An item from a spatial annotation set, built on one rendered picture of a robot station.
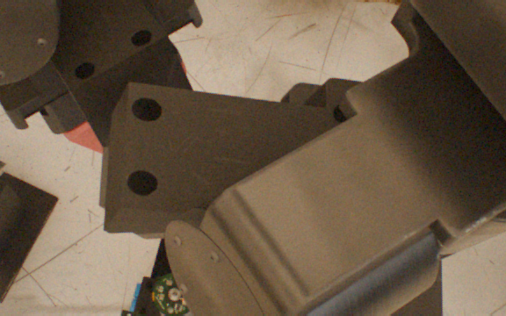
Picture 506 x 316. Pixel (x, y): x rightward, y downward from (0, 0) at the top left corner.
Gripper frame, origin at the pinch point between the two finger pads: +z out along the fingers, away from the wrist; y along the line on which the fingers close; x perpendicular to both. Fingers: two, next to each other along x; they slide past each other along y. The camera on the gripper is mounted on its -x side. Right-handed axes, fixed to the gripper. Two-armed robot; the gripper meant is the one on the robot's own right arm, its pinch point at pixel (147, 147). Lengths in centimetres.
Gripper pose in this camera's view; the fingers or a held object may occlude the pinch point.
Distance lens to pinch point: 57.8
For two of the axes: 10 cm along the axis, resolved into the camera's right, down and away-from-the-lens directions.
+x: -4.5, -5.7, 6.9
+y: 8.5, -5.1, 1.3
